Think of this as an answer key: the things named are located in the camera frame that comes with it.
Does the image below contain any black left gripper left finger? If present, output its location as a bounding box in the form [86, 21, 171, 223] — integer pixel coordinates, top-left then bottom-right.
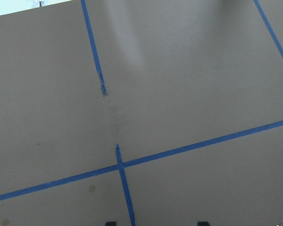
[105, 221, 117, 226]

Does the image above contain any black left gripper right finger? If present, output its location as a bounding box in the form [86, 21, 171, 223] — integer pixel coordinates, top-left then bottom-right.
[197, 221, 210, 226]

